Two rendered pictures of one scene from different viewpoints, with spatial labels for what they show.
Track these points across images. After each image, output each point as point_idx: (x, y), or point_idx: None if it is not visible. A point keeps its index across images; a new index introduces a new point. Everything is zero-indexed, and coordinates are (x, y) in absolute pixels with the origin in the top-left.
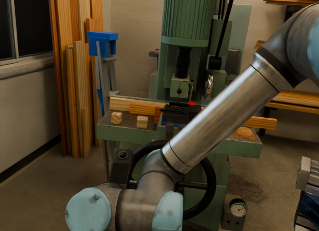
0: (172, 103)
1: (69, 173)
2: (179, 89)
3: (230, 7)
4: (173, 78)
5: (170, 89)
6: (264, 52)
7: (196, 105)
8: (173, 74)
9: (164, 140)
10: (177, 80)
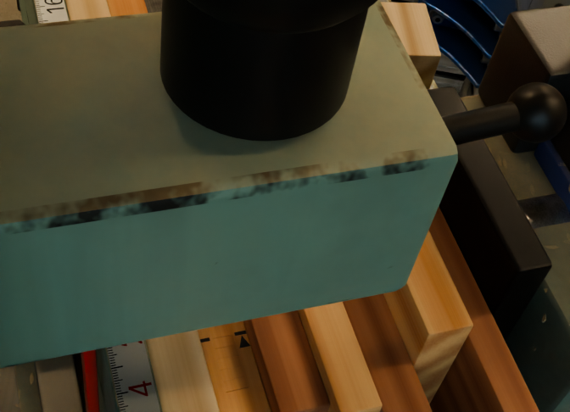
0: (537, 236)
1: None
2: (558, 91)
3: None
4: (393, 136)
5: (426, 234)
6: None
7: (556, 34)
8: (81, 202)
9: None
10: (424, 91)
